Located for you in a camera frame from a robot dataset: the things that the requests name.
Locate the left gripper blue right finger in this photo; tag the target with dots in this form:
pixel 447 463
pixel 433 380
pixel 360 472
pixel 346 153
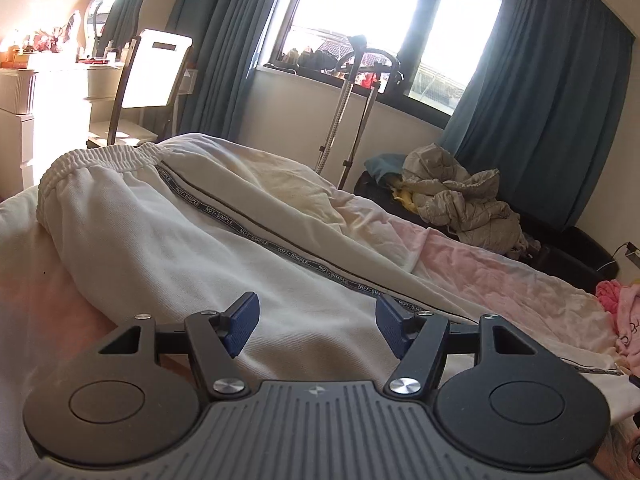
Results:
pixel 418 342

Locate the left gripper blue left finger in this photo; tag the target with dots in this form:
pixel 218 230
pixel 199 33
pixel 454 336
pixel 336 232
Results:
pixel 214 340

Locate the cream white sweatpants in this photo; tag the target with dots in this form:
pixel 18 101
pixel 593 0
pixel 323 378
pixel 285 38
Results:
pixel 250 259

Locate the pink fleece robe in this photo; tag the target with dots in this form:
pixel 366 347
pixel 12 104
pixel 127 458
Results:
pixel 622 303

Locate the black sofa bench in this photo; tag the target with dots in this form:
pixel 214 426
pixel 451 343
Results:
pixel 566 253

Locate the grey puffer jacket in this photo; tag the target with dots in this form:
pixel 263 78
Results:
pixel 445 195

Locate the pink and yellow bed quilt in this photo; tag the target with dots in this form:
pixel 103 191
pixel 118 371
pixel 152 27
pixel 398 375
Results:
pixel 475 279

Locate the white backed wooden chair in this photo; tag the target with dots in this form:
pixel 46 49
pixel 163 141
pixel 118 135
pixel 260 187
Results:
pixel 150 78

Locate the right teal curtain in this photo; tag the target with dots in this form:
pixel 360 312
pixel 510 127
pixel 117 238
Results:
pixel 544 104

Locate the teal curtain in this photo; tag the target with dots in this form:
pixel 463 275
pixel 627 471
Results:
pixel 227 38
pixel 544 104

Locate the white dresser desk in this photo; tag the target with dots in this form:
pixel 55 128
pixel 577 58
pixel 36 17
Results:
pixel 47 110

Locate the dark framed window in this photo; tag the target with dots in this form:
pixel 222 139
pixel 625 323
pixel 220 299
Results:
pixel 438 44

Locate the left teal curtain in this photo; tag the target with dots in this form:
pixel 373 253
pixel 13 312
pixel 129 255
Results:
pixel 227 38

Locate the vanity mirror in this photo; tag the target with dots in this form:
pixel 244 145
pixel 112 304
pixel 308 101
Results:
pixel 110 25

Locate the wall power outlet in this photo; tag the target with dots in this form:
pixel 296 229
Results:
pixel 632 253

